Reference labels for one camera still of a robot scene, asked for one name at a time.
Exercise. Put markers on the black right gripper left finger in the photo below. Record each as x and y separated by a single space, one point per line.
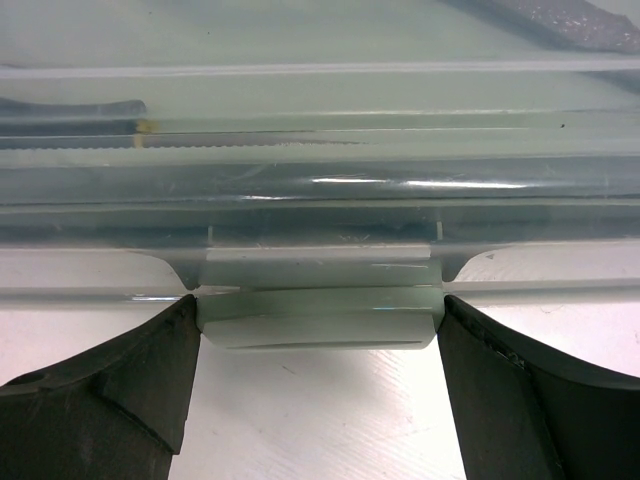
115 411

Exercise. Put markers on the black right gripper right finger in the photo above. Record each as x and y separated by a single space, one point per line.
525 410

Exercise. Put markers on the green toolbox with clear lid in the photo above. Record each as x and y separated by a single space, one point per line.
325 173

